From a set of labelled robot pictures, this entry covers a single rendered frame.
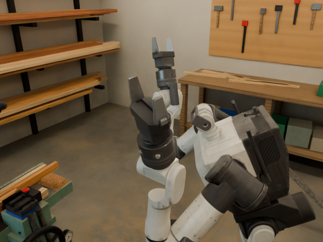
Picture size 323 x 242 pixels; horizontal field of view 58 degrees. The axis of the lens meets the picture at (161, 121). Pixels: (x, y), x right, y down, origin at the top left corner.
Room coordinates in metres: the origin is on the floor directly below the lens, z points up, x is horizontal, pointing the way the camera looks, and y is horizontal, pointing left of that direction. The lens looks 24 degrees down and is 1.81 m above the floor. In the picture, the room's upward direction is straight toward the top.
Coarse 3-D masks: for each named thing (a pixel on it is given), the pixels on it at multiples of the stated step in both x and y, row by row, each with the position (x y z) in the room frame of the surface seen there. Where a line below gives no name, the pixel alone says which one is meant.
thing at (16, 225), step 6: (42, 204) 1.03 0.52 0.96; (48, 204) 1.04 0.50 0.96; (42, 210) 1.01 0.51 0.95; (48, 210) 1.03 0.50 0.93; (6, 216) 0.96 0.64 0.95; (12, 216) 0.95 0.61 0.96; (36, 216) 0.98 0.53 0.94; (48, 216) 1.03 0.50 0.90; (6, 222) 0.97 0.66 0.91; (12, 222) 0.95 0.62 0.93; (18, 222) 0.93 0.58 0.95; (24, 222) 0.93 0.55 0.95; (12, 228) 0.95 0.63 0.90; (18, 228) 0.93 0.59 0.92; (24, 228) 0.92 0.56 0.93; (30, 228) 0.94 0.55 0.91; (18, 234) 0.94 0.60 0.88; (24, 234) 0.92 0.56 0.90
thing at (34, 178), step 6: (54, 162) 1.41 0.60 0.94; (48, 168) 1.35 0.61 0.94; (54, 168) 1.39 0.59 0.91; (36, 174) 1.29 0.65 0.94; (42, 174) 1.32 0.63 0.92; (24, 180) 1.24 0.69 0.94; (30, 180) 1.25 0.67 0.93; (36, 180) 1.28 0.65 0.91; (18, 186) 1.19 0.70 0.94; (24, 186) 1.21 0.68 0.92; (6, 192) 1.14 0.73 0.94
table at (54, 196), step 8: (40, 184) 1.26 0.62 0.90; (48, 192) 1.19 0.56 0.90; (56, 192) 1.19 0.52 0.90; (64, 192) 1.24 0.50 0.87; (48, 200) 1.15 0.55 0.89; (56, 200) 1.19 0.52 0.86; (0, 224) 0.97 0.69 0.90; (48, 224) 1.02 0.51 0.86; (0, 232) 0.93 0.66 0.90; (8, 232) 0.95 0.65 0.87; (0, 240) 0.92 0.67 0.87; (16, 240) 0.92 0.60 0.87
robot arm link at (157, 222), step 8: (152, 208) 0.63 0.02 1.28; (168, 208) 0.63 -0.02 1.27; (152, 216) 0.62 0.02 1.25; (160, 216) 0.62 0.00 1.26; (168, 216) 0.63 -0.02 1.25; (152, 224) 0.62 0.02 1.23; (160, 224) 0.62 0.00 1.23; (168, 224) 0.63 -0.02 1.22; (152, 232) 0.62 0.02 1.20; (160, 232) 0.61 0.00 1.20; (168, 232) 0.63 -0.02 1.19; (152, 240) 0.62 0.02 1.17; (160, 240) 0.61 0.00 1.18; (168, 240) 0.63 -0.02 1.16; (176, 240) 0.64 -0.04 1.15
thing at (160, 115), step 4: (160, 96) 0.55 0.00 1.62; (152, 100) 0.54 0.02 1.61; (156, 100) 0.54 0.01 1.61; (160, 100) 0.54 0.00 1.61; (152, 104) 0.54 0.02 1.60; (156, 104) 0.54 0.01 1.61; (160, 104) 0.54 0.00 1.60; (164, 104) 0.55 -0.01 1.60; (152, 108) 0.55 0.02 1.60; (156, 108) 0.54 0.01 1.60; (160, 108) 0.55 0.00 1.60; (164, 108) 0.55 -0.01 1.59; (156, 112) 0.54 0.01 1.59; (160, 112) 0.55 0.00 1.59; (164, 112) 0.55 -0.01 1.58; (156, 116) 0.54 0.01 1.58; (160, 116) 0.55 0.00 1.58; (164, 116) 0.56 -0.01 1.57; (168, 116) 0.56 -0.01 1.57; (156, 120) 0.55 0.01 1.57; (160, 120) 0.55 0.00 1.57; (164, 120) 0.55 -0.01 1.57; (156, 124) 0.55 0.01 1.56; (160, 124) 0.55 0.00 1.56; (164, 124) 0.55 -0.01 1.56
